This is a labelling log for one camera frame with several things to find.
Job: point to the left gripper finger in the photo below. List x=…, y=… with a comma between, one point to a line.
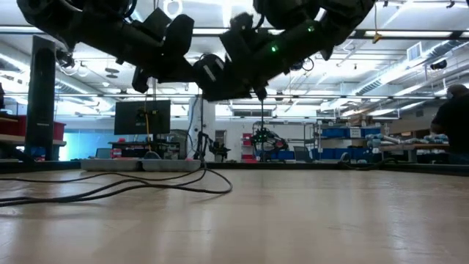
x=141, y=80

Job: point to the black background robot arm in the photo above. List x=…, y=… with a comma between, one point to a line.
x=269, y=141

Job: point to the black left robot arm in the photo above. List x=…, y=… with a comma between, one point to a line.
x=73, y=25

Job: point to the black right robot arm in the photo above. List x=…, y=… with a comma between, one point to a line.
x=329, y=18

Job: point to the black monitor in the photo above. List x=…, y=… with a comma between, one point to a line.
x=128, y=117

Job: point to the black cluttered desk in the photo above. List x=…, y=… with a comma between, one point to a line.
x=124, y=150

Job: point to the black tripod stand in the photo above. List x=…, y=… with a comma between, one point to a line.
x=210, y=146

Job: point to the red storage bin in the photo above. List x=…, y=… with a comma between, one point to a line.
x=14, y=126
x=59, y=131

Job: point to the black tall column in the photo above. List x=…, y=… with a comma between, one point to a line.
x=40, y=110

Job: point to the yellow hanging plug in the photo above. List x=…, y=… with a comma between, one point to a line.
x=376, y=37

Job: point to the wooden workbench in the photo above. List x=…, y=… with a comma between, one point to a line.
x=410, y=146

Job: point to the person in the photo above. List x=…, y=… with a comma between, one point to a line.
x=454, y=121

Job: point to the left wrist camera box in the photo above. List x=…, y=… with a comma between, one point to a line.
x=179, y=34

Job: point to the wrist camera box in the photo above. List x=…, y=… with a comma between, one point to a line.
x=179, y=34
x=242, y=23

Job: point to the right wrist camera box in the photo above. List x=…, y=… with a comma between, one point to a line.
x=242, y=23

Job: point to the black hanging camera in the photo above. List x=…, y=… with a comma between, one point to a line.
x=65, y=58
x=297, y=66

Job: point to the black pointed bracket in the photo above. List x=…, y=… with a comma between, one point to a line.
x=344, y=158

